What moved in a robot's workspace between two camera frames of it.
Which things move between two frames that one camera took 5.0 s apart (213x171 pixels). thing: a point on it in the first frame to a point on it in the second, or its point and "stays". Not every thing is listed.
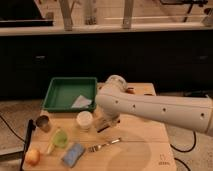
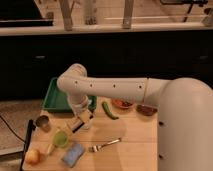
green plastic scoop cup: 59,138 stays
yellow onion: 32,157 stays
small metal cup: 42,122 stays
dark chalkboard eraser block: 103,123 to 75,125
